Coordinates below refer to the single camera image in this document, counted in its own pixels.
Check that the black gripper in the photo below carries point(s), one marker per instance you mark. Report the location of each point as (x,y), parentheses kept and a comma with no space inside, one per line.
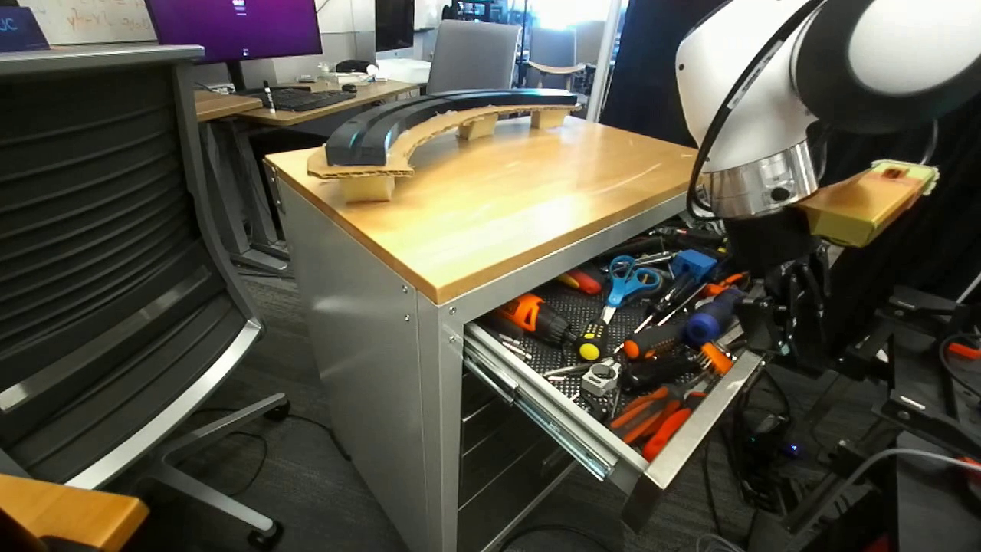
(770,241)

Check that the grey wide tool drawer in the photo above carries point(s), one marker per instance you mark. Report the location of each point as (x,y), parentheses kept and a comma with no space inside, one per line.
(708,430)

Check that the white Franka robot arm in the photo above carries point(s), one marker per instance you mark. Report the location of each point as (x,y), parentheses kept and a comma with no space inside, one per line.
(767,92)

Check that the black screwdriver orange collar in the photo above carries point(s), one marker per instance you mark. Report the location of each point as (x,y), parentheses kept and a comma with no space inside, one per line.
(675,370)

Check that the blue plastic clamp tool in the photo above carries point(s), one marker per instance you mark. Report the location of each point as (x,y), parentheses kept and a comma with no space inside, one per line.
(693,266)

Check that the black equipment stand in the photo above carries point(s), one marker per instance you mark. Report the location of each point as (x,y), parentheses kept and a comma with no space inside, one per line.
(922,388)

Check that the red orange floor item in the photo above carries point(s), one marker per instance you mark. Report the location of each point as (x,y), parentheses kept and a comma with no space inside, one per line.
(963,349)

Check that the silver metal socket piece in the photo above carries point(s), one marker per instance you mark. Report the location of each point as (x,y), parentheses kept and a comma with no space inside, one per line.
(602,383)

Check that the white framed background chair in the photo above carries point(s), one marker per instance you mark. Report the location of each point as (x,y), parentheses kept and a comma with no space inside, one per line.
(557,63)

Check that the grey fabric office chair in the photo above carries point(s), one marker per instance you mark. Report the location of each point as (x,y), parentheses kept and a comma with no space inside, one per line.
(473,56)

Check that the grey tool cabinet wooden top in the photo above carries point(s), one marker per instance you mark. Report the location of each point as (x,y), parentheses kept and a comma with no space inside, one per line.
(357,307)

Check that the curved black track piece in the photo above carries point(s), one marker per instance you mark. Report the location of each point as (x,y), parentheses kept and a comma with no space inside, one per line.
(378,127)

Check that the dark computer monitor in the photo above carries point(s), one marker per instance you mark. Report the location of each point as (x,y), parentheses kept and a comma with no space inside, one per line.
(393,22)

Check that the wooden office desk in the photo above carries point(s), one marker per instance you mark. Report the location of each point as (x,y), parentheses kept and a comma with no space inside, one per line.
(308,110)

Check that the black keyboard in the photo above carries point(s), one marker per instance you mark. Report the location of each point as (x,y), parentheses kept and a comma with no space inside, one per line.
(308,98)

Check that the purple screen monitor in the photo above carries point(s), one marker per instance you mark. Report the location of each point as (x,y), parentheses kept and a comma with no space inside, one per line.
(233,24)

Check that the grey mesh office chair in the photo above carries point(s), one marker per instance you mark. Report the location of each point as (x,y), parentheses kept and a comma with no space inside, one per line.
(92,256)

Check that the orange wooden board corner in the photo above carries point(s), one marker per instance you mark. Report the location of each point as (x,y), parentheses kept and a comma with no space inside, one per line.
(62,510)

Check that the blue screen laptop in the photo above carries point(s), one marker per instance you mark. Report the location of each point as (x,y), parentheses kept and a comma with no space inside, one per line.
(21,29)

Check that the yellow wooden wrist camera mount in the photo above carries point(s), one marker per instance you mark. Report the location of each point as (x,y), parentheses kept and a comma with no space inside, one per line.
(868,201)

